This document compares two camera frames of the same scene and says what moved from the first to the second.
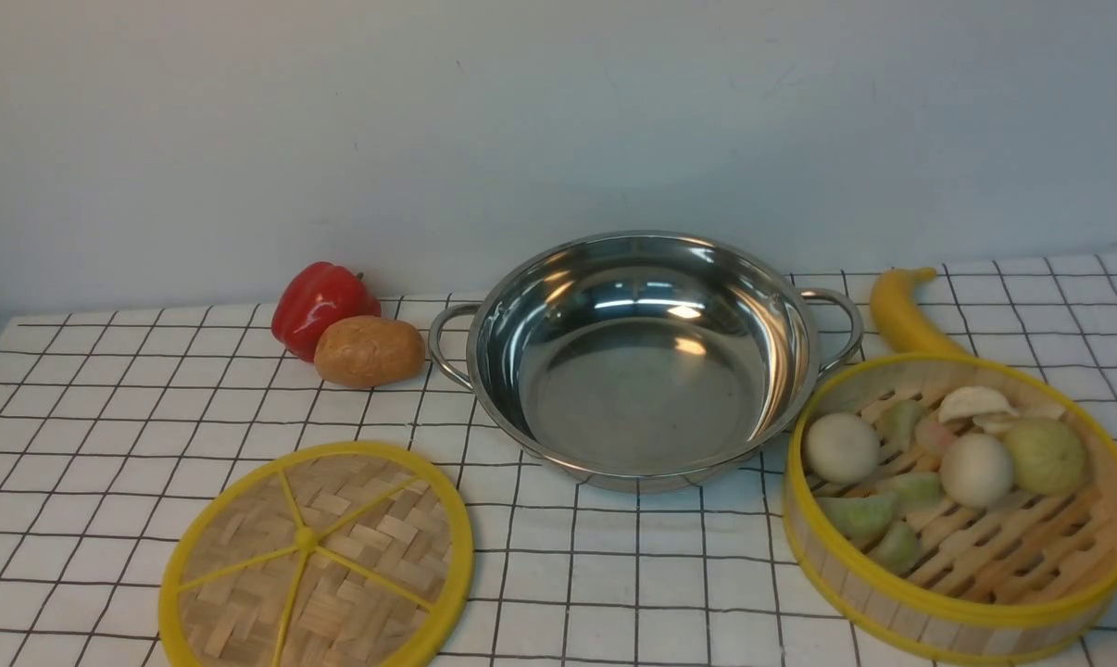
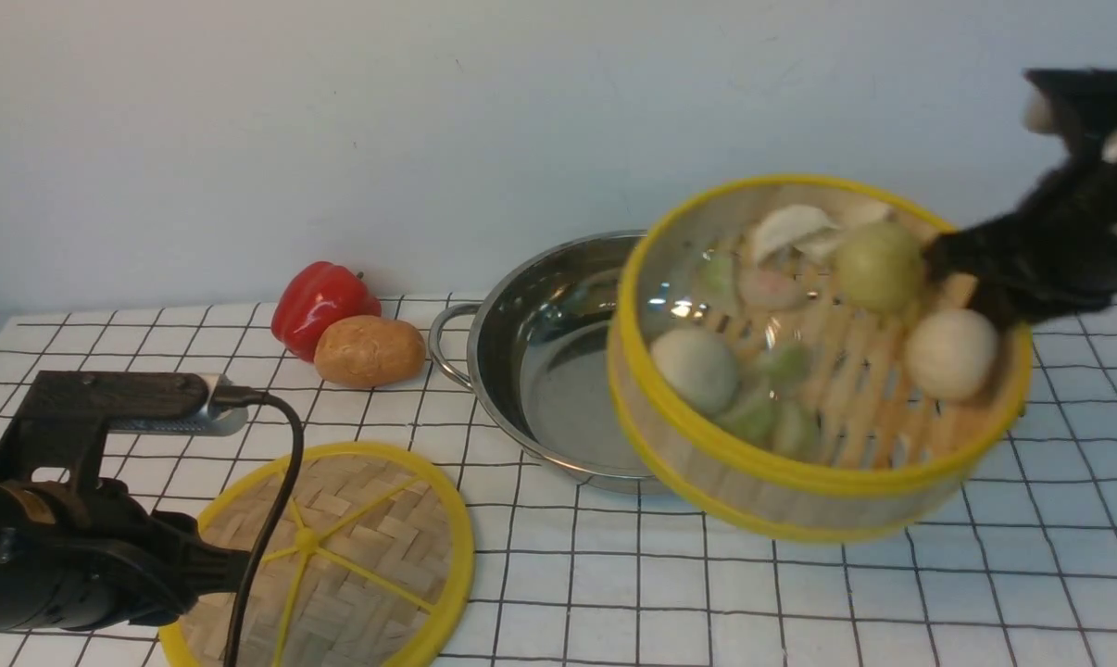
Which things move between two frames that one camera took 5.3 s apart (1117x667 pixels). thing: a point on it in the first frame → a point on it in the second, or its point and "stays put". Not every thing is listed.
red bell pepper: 315,296 stays put
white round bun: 976,470 → 951,354
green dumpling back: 896,422 → 718,280
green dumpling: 862,519 → 753,414
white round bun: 843,447 → 697,366
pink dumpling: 935,436 → 772,288
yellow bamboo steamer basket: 960,509 → 747,390
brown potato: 366,351 stays put
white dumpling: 986,408 → 799,227
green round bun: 1048,456 → 878,268
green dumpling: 919,490 → 790,365
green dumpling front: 897,550 → 796,429
